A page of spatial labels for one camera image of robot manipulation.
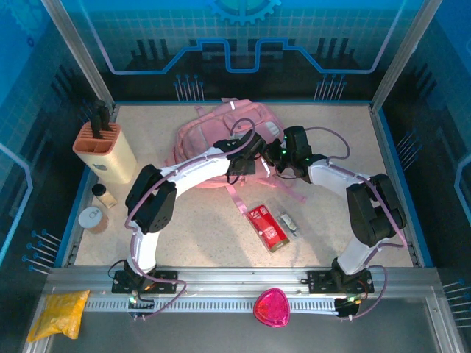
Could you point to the magenta triangular dish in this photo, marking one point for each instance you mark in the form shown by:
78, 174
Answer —
271, 308

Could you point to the small black-capped spice bottle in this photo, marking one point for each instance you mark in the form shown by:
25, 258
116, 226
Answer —
106, 198

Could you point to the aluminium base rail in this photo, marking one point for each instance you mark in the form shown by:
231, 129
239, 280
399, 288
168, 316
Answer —
239, 281

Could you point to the beige knife block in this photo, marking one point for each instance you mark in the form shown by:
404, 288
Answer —
114, 162

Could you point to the pink backpack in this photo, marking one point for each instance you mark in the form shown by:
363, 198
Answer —
206, 128

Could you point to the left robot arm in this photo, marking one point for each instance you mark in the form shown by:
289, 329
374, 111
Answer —
198, 173

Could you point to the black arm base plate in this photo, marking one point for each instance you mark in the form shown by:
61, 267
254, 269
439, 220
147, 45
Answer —
320, 281
165, 281

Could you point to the yellow plastic bag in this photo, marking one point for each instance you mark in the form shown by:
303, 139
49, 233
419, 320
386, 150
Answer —
59, 316

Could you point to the small silver object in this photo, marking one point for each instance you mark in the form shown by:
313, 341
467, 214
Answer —
289, 222

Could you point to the aluminium frame post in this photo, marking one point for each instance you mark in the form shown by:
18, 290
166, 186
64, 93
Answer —
76, 48
402, 48

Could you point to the brown can with white lid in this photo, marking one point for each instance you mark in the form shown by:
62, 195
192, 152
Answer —
92, 218

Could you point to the red rectangular box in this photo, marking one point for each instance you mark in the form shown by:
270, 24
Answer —
268, 229

